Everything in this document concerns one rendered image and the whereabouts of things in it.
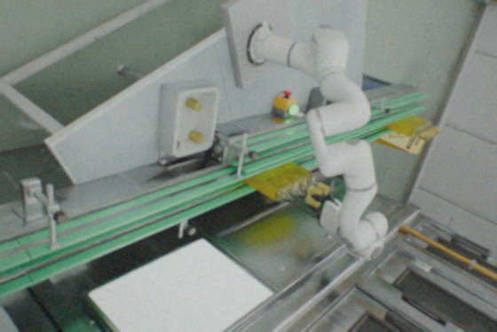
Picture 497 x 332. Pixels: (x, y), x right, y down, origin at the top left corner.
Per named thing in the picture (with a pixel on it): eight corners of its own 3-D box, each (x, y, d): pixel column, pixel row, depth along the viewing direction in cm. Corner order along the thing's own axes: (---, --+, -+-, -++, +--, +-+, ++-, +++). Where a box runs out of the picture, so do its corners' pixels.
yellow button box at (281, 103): (271, 111, 178) (284, 117, 174) (274, 94, 174) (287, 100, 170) (280, 108, 183) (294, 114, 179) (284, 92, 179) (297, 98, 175)
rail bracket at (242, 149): (221, 169, 146) (246, 185, 139) (227, 126, 139) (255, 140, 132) (227, 168, 148) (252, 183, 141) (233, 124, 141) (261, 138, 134)
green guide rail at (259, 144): (233, 146, 146) (249, 154, 141) (233, 143, 145) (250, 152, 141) (417, 92, 271) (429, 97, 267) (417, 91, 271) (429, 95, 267)
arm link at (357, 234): (360, 169, 120) (370, 226, 130) (327, 190, 116) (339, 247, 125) (382, 178, 113) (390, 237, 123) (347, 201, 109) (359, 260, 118)
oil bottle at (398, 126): (379, 125, 246) (424, 144, 231) (382, 116, 243) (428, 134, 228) (383, 123, 250) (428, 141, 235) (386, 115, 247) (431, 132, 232)
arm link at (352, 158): (364, 158, 125) (316, 169, 127) (353, 93, 116) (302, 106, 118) (379, 185, 111) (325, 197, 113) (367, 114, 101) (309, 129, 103)
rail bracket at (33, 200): (12, 214, 105) (53, 262, 93) (6, 156, 97) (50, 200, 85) (32, 209, 108) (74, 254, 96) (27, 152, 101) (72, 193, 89)
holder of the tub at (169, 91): (155, 162, 139) (169, 171, 135) (161, 83, 127) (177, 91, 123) (193, 151, 152) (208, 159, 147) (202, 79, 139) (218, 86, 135)
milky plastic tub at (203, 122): (156, 148, 136) (172, 159, 132) (161, 83, 127) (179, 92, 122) (196, 138, 149) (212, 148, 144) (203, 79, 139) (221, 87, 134)
